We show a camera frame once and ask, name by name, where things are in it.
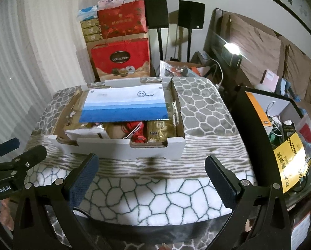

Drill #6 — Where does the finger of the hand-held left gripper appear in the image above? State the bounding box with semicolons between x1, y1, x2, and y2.
0;138;20;163
0;144;48;180

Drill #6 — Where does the bright portable lamp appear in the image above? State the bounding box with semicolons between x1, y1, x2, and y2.
222;43;243;68

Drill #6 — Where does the white cardboard box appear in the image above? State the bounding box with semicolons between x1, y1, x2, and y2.
48;77;186;160

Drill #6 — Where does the large gold box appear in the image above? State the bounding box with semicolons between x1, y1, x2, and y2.
63;90;94;133

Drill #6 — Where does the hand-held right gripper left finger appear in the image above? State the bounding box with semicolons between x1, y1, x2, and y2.
13;153;101;250

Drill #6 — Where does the blue white tissue pack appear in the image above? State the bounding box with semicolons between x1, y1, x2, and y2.
78;5;98;21

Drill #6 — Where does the black speaker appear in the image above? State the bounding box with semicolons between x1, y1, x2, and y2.
178;0;205;29
144;0;169;29

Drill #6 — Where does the black storage bin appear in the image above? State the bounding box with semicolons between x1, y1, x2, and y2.
234;85;311;194

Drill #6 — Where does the blue white gradient pouch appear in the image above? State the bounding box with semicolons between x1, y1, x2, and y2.
78;85;169;123

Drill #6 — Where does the white packet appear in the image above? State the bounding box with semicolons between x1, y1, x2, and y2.
64;124;110;141

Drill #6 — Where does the white charging cable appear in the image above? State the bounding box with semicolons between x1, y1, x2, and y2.
212;57;225;89

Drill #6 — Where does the red chocolate print gift bag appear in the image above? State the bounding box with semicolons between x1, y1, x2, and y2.
91;38;151;82

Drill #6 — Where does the black speaker stand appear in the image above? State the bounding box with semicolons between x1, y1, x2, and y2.
157;28;164;63
187;28;193;62

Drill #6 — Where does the grey white patterned blanket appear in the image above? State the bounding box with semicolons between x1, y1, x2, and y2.
25;77;257;250

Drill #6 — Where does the yellow checkered packet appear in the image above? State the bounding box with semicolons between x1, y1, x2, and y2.
273;131;311;195

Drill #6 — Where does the open cluttered cardboard box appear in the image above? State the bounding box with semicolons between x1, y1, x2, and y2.
161;60;206;79

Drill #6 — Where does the white curtain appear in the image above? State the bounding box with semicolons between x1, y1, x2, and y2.
0;0;93;149

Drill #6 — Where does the framed wall painting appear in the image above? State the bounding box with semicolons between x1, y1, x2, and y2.
234;0;311;37

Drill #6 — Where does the person's left hand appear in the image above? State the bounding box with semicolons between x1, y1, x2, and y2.
0;199;16;231

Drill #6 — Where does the small gold packet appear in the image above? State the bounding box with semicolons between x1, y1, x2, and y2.
147;120;177;143

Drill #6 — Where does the brown cushioned sofa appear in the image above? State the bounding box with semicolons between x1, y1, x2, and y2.
204;8;311;105

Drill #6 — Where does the pink tissue pack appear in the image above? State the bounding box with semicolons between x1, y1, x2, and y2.
97;0;126;8

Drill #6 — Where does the red packet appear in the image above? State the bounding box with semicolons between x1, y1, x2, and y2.
298;124;311;141

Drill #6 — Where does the red gift box upper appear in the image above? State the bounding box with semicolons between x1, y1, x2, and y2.
97;0;148;34

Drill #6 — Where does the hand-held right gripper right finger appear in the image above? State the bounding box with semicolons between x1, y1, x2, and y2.
205;155;293;250

